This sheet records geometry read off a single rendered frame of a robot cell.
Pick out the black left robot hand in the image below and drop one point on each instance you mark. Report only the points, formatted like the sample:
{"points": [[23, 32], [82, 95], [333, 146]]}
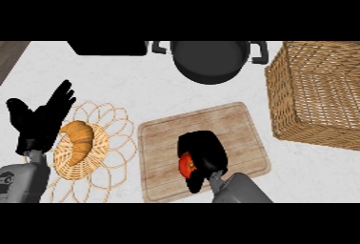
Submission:
{"points": [[45, 122]]}

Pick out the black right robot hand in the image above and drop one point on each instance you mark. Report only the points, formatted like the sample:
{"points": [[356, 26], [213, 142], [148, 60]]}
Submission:
{"points": [[207, 149]]}

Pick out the red tomato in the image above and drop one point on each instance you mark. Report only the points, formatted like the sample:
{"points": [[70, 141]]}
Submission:
{"points": [[187, 165]]}

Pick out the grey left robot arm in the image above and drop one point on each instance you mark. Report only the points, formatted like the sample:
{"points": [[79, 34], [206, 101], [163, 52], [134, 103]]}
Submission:
{"points": [[23, 178]]}

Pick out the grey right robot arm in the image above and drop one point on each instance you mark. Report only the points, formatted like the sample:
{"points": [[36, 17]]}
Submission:
{"points": [[238, 189]]}

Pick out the wooden cutting board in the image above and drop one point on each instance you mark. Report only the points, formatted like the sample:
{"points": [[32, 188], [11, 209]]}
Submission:
{"points": [[205, 149]]}

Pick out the large wicker basket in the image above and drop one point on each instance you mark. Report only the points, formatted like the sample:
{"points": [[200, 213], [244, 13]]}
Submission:
{"points": [[317, 93]]}

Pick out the golden croissant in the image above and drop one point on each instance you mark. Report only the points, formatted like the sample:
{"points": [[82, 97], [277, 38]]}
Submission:
{"points": [[81, 139]]}

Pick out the dark wooden panel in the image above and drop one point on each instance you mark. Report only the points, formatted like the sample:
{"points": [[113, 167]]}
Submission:
{"points": [[10, 55]]}

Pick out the black appliance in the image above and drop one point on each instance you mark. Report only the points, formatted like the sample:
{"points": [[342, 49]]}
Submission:
{"points": [[110, 47]]}

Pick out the dark grey pot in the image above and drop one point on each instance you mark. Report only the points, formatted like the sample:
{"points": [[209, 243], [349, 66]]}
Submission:
{"points": [[212, 62]]}

